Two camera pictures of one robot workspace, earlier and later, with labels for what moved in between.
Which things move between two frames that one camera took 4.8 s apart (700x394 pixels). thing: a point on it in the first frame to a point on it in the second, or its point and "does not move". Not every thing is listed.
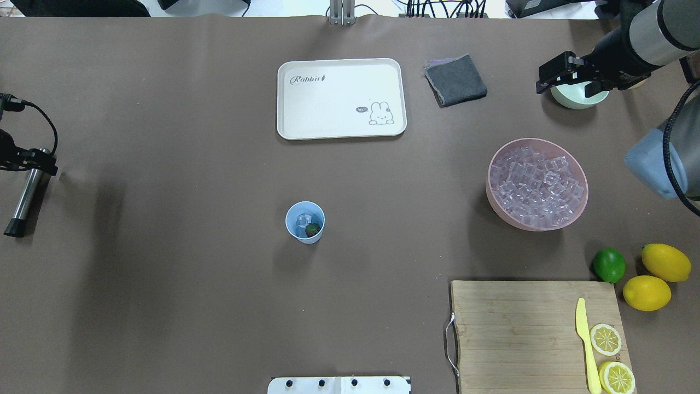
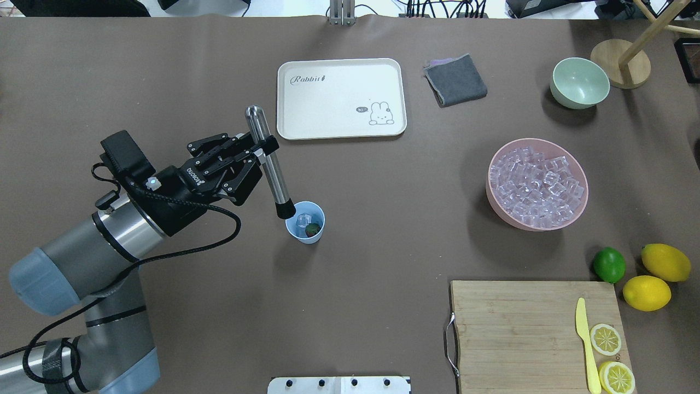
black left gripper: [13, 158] to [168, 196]
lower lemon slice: [617, 378] does not move
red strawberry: [311, 229] does not move
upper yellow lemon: [665, 262] does not move
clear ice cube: [303, 220] does not move
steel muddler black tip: [17, 226] to [258, 129]
